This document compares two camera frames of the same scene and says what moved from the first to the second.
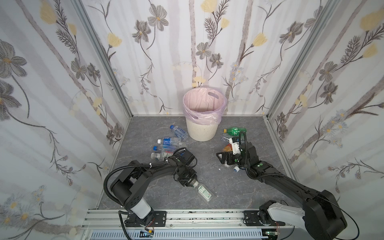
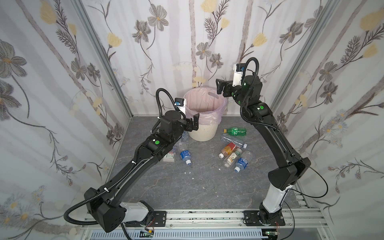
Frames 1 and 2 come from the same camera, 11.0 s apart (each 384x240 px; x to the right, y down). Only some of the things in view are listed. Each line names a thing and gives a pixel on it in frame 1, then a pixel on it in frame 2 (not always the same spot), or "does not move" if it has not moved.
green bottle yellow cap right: (234, 131) does not move
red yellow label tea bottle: (228, 148) does not move
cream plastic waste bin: (202, 132) does not move
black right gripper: (227, 156) -> (226, 88)
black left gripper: (188, 179) -> (189, 124)
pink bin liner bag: (204, 105) does not move
